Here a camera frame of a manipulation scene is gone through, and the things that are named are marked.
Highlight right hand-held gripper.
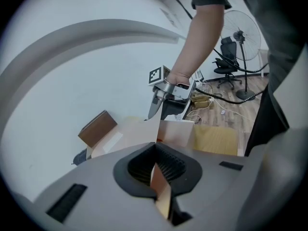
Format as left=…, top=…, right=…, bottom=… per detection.
left=146, top=65, right=197, bottom=121

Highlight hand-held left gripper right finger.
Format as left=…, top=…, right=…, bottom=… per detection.
left=155, top=142, right=251, bottom=219

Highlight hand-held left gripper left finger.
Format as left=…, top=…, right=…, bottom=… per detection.
left=33, top=142, right=174, bottom=231

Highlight beige folder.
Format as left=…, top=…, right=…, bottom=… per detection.
left=90, top=115, right=196, bottom=220

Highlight person's right forearm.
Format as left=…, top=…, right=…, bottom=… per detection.
left=168, top=3, right=226, bottom=79

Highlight person's right hand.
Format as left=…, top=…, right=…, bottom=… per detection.
left=167, top=71, right=191, bottom=85

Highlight dark blue cloth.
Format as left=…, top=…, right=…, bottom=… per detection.
left=71, top=148, right=88, bottom=166

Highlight cardboard boxes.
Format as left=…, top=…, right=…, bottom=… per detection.
left=191, top=92, right=215, bottom=109

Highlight person's black shorts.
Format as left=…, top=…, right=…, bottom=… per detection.
left=244, top=84, right=291, bottom=156

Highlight black office chair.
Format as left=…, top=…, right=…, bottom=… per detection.
left=212, top=36, right=243, bottom=90

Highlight black standing fan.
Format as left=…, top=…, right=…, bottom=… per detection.
left=220, top=10, right=262, bottom=101

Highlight person's dark printed t-shirt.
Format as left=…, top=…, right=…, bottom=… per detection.
left=187, top=0, right=308, bottom=98

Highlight white cable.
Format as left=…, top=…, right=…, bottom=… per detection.
left=186, top=100, right=256, bottom=125

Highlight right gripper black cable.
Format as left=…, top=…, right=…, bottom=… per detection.
left=195, top=84, right=269, bottom=104

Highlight paper wall notice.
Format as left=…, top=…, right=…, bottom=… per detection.
left=160, top=8, right=179, bottom=28

